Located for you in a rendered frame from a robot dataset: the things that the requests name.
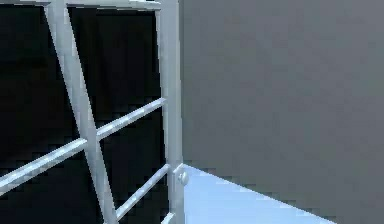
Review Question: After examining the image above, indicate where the white framed glass door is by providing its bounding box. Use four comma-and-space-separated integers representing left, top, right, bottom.
0, 0, 186, 224

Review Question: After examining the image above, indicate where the white round door knob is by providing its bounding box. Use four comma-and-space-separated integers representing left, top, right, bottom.
177, 171, 190, 186

